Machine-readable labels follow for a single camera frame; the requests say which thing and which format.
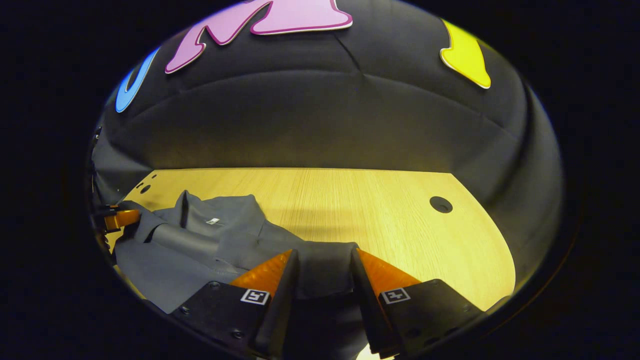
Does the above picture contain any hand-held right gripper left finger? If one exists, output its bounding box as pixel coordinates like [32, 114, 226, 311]
[170, 249, 301, 359]

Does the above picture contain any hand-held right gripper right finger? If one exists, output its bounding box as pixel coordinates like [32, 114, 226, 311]
[349, 247, 486, 360]

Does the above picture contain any grey collared shirt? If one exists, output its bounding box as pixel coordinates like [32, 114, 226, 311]
[112, 190, 373, 360]

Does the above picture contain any black backdrop cloth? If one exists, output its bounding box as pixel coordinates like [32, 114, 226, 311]
[90, 0, 565, 296]

